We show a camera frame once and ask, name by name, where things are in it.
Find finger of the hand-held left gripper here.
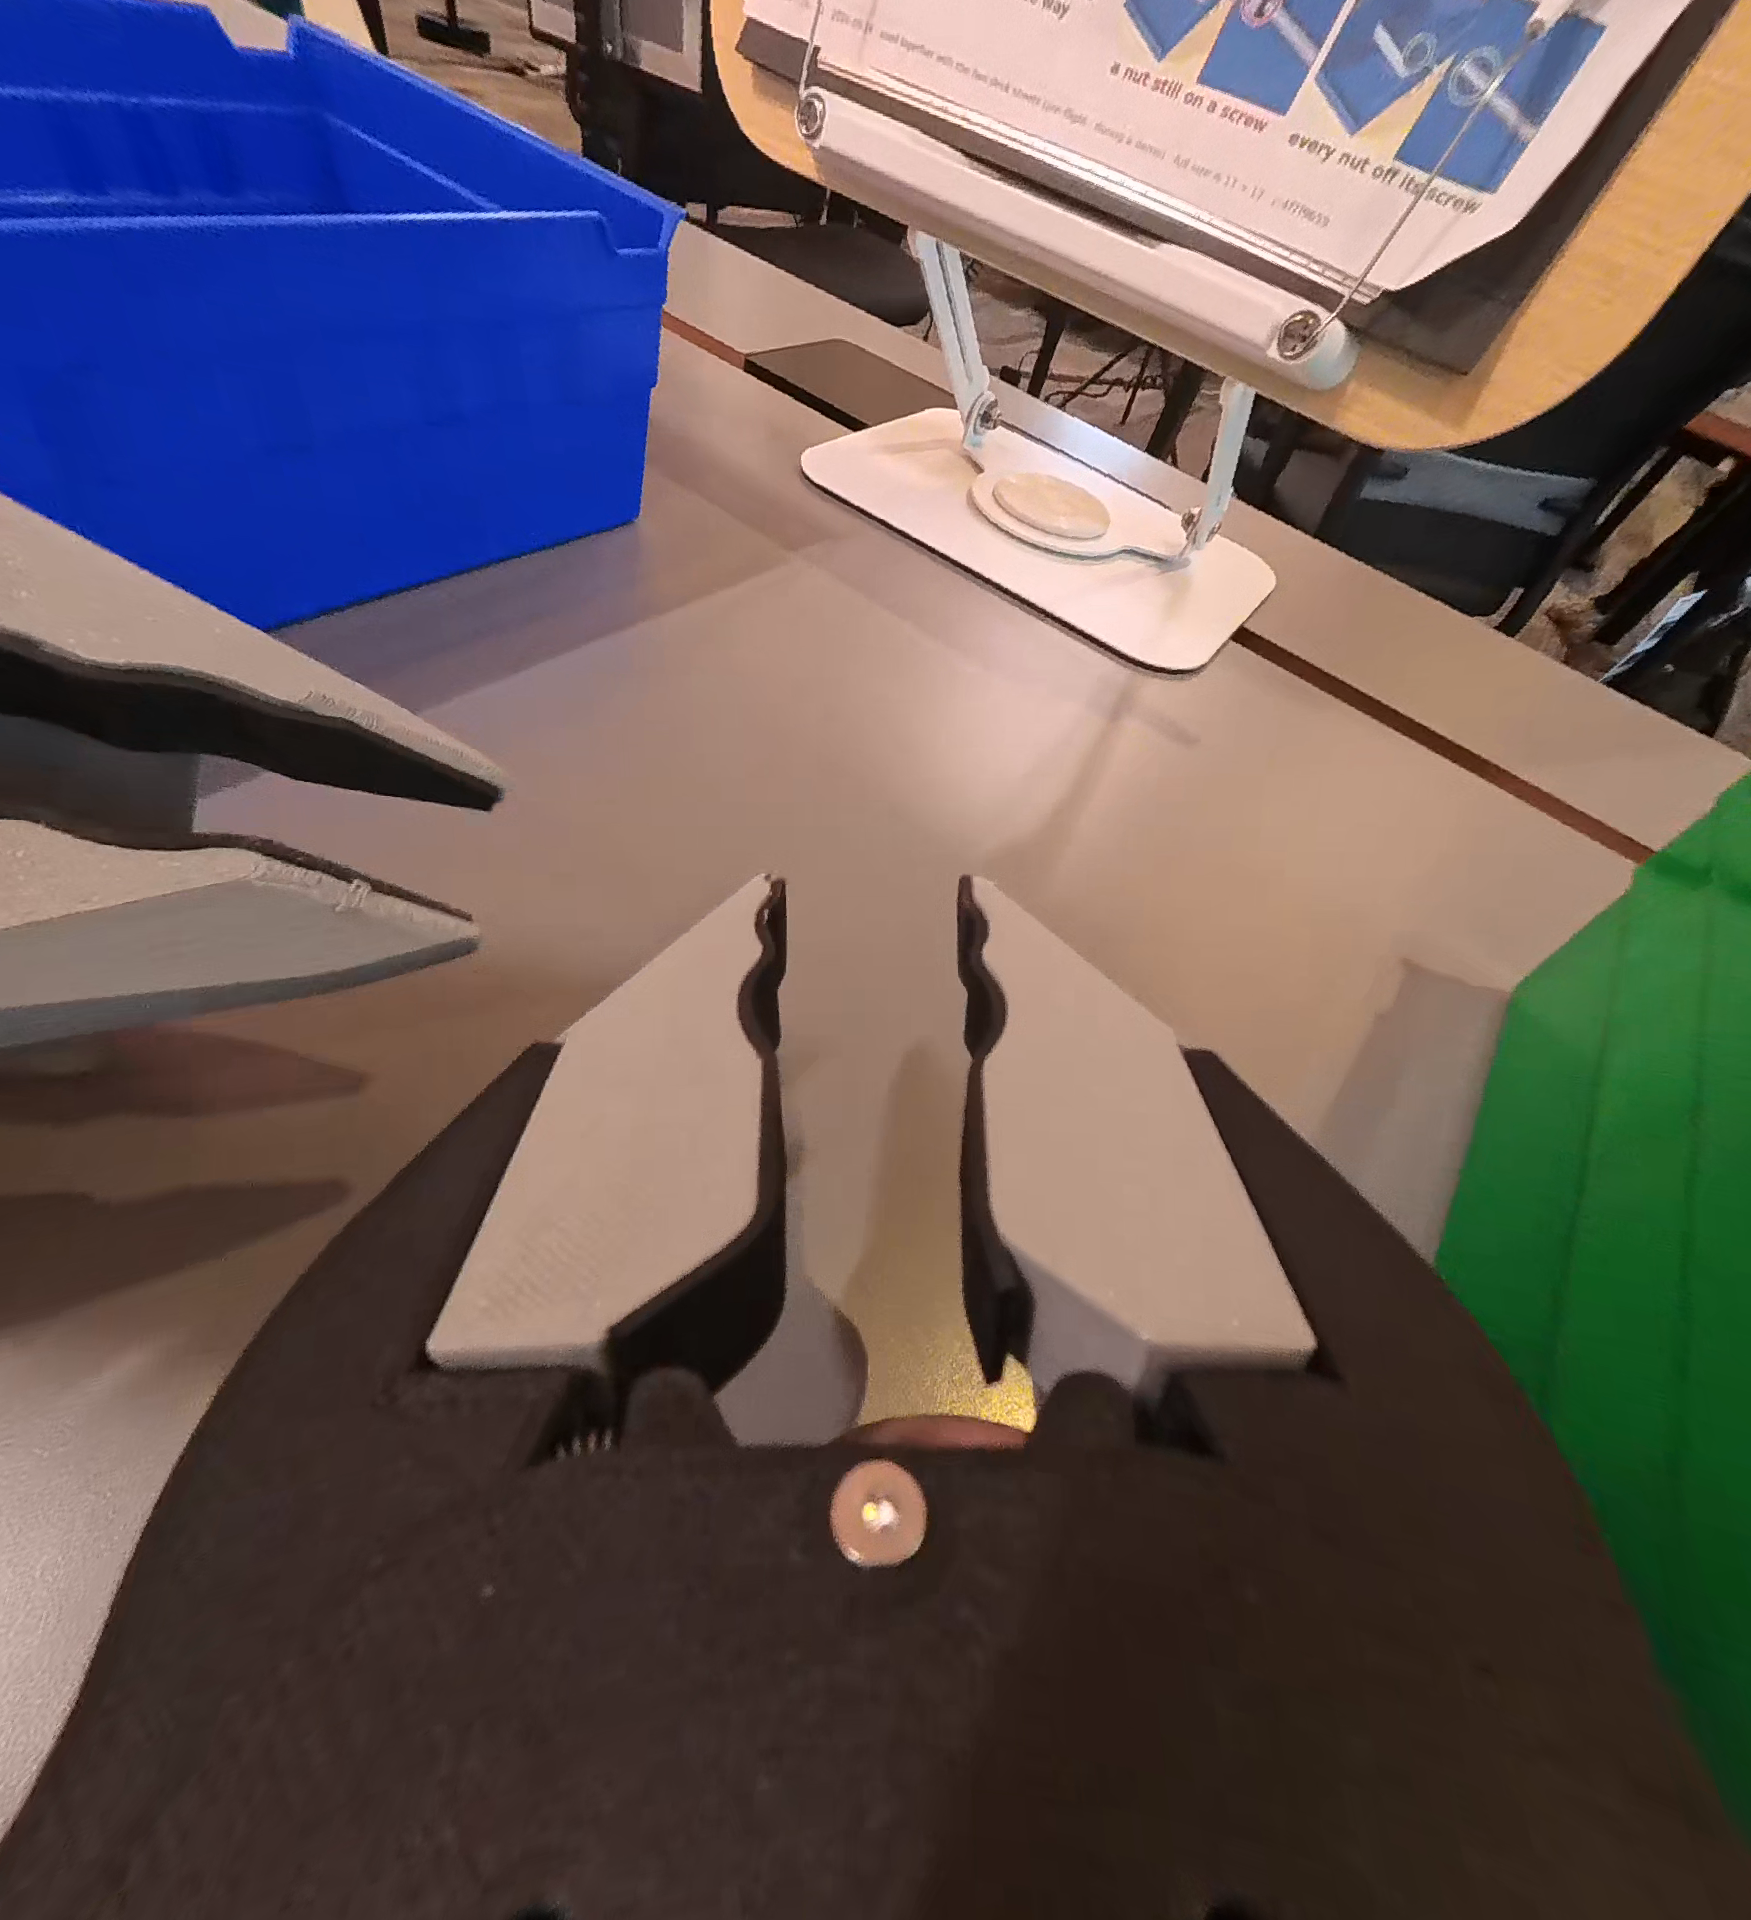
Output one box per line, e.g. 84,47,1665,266
0,475,506,831
0,811,482,1065

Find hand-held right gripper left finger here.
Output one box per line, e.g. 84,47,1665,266
425,874,790,1389

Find printed instruction sheet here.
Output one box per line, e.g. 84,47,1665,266
741,0,1694,295

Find green plastic bin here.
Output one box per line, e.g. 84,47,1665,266
1434,712,1751,1920

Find dark office chair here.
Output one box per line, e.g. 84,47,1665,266
1234,435,1599,635

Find black desk grommet cover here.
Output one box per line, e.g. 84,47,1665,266
744,340,952,437

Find white document stand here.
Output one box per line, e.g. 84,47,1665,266
792,82,1363,672

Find blue plastic bin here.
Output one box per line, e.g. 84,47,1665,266
0,0,685,631

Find grey desk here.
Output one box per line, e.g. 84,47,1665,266
0,223,1751,1920

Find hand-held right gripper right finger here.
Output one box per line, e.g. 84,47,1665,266
957,874,1322,1389

